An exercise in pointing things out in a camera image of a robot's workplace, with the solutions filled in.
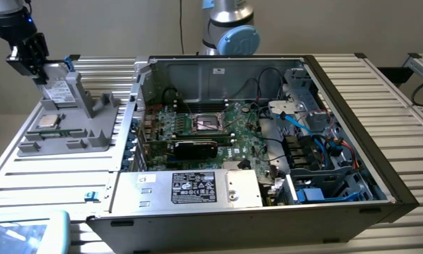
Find installed RAM stick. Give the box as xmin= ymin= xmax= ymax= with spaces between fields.
xmin=171 ymin=132 xmax=234 ymax=141

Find black internal wire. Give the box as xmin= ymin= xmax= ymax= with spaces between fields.
xmin=231 ymin=67 xmax=286 ymax=104

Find silver power supply unit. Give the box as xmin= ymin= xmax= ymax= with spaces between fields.
xmin=110 ymin=170 xmax=265 ymax=213

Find metal locking lever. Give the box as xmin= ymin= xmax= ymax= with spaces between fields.
xmin=221 ymin=102 xmax=242 ymax=131

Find blue data wire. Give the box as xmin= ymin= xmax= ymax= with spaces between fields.
xmin=274 ymin=111 xmax=334 ymax=170

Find silver disk bay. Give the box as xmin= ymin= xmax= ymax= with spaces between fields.
xmin=266 ymin=67 xmax=339 ymax=134

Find silver CPU chip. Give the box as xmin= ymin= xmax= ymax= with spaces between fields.
xmin=37 ymin=114 xmax=66 ymax=131

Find blue drive bay bracket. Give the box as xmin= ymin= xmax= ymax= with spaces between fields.
xmin=295 ymin=187 xmax=361 ymax=205

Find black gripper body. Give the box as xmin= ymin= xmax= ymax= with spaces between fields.
xmin=0 ymin=10 xmax=40 ymax=48

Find silver disk with blue bracket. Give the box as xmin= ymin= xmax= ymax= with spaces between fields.
xmin=41 ymin=55 xmax=81 ymax=107

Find green motherboard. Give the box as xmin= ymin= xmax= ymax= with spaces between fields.
xmin=140 ymin=101 xmax=273 ymax=173

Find grey parts rack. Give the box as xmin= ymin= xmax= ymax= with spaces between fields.
xmin=16 ymin=71 xmax=122 ymax=158

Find black open PC case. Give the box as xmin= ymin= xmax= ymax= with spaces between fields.
xmin=85 ymin=54 xmax=420 ymax=252

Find CPU socket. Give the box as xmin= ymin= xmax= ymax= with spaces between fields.
xmin=189 ymin=113 xmax=234 ymax=133

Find black graphics card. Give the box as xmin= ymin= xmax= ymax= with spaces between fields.
xmin=171 ymin=141 xmax=219 ymax=161

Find coloured power wire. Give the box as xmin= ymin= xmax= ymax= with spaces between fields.
xmin=330 ymin=137 xmax=362 ymax=170

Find thin black wall cable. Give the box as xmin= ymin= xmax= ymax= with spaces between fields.
xmin=178 ymin=0 xmax=185 ymax=54

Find silver case side panel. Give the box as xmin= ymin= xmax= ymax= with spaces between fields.
xmin=0 ymin=55 xmax=138 ymax=213

